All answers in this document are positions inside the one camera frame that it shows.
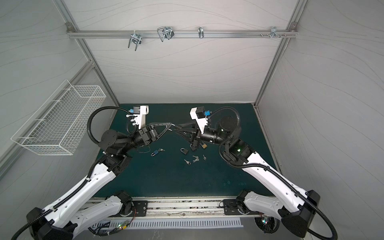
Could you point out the black padlock shackle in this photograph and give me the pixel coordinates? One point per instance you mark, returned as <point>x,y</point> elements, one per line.
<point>184,151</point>

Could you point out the metal u hook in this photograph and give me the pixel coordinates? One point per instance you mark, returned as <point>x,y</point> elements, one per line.
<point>165,32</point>
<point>135,40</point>

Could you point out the aluminium wall rail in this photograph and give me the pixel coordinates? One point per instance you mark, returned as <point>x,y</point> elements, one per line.
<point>179,34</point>

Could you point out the black padlock with keys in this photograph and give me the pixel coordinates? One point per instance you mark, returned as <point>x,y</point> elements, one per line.
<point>173,127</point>

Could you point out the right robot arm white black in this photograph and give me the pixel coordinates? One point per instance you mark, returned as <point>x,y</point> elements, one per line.
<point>290,205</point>

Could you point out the metal hook bracket right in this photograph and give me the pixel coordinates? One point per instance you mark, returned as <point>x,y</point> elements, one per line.
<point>273,34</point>

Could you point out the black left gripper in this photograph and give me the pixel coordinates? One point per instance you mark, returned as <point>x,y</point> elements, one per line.
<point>149,135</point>

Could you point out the white slotted cable duct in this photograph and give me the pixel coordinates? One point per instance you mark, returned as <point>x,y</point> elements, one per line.
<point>197,223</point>

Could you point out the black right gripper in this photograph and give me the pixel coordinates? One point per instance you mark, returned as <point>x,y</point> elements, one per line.
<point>196,135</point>

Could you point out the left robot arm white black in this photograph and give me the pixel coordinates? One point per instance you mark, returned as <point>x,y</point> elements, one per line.
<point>64,219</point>

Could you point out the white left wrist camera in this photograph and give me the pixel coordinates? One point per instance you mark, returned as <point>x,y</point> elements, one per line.
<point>137,115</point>

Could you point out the silver key bunch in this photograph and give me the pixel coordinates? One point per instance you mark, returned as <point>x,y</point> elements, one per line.
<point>196,159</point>

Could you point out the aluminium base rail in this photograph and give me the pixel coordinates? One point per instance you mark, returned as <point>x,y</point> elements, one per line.
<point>184,207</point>

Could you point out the brass padlock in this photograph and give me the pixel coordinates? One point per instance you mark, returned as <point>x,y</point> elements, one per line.
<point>203,145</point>

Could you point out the metal U hook left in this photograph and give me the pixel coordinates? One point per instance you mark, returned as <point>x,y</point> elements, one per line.
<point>135,40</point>

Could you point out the white wire basket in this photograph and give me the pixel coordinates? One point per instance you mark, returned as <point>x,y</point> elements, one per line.
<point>57,127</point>

